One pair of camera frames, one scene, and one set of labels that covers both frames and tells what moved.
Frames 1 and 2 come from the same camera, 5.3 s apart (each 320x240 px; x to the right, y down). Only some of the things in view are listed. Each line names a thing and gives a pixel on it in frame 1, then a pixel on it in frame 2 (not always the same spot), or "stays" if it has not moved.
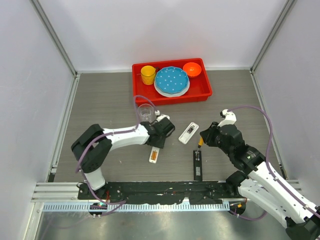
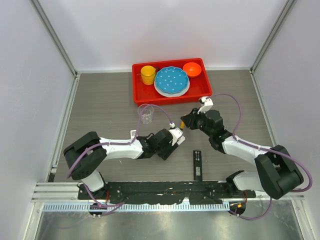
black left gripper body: [159, 143] → [164, 152]
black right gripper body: [214, 138] → [198, 121]
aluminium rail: [58, 192] stays
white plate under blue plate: [174, 95] stays
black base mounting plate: [146, 193] stays
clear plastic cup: [145, 112] stays
